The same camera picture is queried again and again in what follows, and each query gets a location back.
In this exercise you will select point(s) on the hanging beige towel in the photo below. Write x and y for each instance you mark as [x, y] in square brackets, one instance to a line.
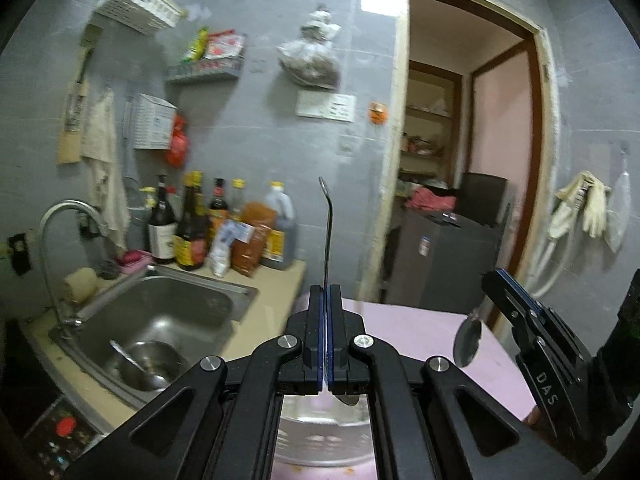
[105, 160]

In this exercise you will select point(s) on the black monitor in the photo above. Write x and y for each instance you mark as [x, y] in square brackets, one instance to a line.
[482, 197]

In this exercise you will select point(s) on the wooden door frame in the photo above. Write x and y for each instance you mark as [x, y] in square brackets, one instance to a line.
[547, 135]

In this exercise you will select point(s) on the pink scrub brush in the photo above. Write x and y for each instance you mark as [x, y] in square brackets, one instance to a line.
[135, 261]

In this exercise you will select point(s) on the large oil jug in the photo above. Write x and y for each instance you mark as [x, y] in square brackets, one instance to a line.
[280, 220]

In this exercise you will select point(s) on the pink cloth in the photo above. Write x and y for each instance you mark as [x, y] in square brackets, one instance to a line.
[430, 200]

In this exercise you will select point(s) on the green snack packet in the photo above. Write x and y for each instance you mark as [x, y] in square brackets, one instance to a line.
[196, 45]

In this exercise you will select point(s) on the grey wall shelf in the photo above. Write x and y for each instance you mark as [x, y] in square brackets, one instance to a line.
[205, 72]

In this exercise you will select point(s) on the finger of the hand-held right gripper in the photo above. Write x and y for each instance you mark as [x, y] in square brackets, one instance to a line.
[535, 305]
[510, 310]

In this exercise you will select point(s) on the red cap sauce bottle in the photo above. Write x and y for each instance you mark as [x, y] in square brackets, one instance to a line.
[218, 205]

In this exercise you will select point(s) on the pink floral tablecloth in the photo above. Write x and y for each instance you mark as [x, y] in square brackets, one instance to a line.
[410, 330]

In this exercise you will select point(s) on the blue and white packet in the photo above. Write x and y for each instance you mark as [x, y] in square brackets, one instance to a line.
[227, 245]

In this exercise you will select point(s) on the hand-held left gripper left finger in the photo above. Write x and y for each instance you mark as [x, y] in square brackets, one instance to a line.
[312, 340]

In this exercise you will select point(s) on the black induction cooker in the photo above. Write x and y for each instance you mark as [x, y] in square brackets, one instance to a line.
[60, 440]

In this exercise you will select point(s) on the grey washing machine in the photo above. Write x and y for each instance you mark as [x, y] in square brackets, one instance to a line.
[440, 265]

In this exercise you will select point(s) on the pump soap bottle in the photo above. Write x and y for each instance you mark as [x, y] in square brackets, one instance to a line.
[146, 200]

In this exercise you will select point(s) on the wooden storage shelf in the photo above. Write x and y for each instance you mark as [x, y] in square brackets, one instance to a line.
[430, 125]

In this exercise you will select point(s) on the beige sponge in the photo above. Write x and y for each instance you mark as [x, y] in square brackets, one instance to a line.
[81, 285]

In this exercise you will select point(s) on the white plastic utensil holder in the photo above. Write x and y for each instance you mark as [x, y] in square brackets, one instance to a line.
[325, 435]

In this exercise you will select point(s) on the metal spoon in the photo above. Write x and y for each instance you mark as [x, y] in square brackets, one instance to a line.
[328, 240]
[467, 342]

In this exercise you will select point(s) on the steel wool scrubber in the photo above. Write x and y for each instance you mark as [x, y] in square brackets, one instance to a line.
[110, 270]

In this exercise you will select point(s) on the metal bowl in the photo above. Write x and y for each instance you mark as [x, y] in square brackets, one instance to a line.
[160, 355]

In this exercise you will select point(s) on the yellow cap sauce bottle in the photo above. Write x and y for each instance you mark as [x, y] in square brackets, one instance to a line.
[238, 195]

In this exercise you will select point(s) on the dark bottle with white label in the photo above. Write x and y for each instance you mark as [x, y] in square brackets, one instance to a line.
[162, 230]

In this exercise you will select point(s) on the red snack packet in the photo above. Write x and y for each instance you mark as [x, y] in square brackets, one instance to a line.
[224, 45]

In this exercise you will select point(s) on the orange spice packet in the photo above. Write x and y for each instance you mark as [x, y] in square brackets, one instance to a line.
[255, 240]

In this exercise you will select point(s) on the white wall box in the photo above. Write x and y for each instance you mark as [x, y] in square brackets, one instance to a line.
[152, 122]

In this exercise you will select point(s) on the person's right hand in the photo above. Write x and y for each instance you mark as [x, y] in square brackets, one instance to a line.
[534, 416]

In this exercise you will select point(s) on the white wall switch socket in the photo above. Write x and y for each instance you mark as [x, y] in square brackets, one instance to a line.
[325, 105]

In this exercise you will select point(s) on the clear bag of dried goods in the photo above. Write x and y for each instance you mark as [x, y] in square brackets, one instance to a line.
[310, 57]

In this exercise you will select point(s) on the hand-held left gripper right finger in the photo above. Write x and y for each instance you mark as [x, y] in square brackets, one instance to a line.
[340, 340]

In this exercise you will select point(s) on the white slotted wall basket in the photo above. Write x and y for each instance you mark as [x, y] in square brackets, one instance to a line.
[137, 5]

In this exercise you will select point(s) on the red plastic bag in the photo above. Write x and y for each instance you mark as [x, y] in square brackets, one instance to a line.
[178, 142]

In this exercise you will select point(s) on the orange plug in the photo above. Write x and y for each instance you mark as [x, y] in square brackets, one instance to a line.
[378, 113]

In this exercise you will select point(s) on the cream rubber gloves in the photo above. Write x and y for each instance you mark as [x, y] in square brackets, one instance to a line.
[590, 205]

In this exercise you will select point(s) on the steel faucet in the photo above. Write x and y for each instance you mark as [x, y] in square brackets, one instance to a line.
[47, 250]

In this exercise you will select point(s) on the steel sink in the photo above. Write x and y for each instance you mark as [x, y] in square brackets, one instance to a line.
[165, 305]

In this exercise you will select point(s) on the steel sink spoon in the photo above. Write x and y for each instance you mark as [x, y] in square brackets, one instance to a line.
[130, 357]

